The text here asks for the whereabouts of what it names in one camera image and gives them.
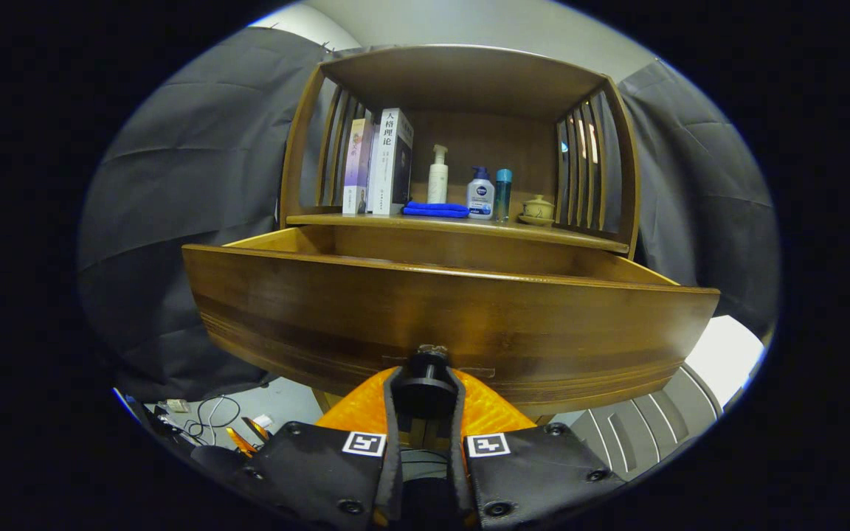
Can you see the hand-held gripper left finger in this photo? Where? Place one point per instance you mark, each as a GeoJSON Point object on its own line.
{"type": "Point", "coordinates": [322, 472]}

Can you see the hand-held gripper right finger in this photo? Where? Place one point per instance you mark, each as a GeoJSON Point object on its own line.
{"type": "Point", "coordinates": [528, 472]}

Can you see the wooden drawer with black knob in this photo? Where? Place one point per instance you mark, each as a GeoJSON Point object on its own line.
{"type": "Point", "coordinates": [395, 317]}

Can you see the wooden countertop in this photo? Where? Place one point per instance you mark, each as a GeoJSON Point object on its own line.
{"type": "Point", "coordinates": [558, 234]}

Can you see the brown wooden cabinet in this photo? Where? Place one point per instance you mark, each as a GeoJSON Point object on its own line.
{"type": "Point", "coordinates": [469, 81]}

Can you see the small white floor device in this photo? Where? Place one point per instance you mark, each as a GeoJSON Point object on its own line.
{"type": "Point", "coordinates": [177, 405]}

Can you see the white appliance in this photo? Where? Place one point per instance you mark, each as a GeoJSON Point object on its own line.
{"type": "Point", "coordinates": [724, 354]}

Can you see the ceramic lidded teacup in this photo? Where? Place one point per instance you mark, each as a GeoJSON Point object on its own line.
{"type": "Point", "coordinates": [537, 209]}

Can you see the white bottle with blue cap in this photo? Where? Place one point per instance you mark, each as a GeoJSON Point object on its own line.
{"type": "Point", "coordinates": [480, 199]}

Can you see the blue folded cloth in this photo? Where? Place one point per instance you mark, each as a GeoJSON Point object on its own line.
{"type": "Point", "coordinates": [436, 210]}

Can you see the teal bottle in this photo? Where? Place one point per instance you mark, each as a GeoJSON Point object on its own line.
{"type": "Point", "coordinates": [503, 195]}

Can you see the black backdrop cloth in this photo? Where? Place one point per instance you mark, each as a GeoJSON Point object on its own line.
{"type": "Point", "coordinates": [189, 199]}

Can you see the white pump bottle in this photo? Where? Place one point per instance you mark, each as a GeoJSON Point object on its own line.
{"type": "Point", "coordinates": [437, 181]}

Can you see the white and black book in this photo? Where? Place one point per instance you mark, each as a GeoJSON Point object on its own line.
{"type": "Point", "coordinates": [387, 169]}

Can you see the purple book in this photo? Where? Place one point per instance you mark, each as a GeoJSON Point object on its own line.
{"type": "Point", "coordinates": [357, 162]}

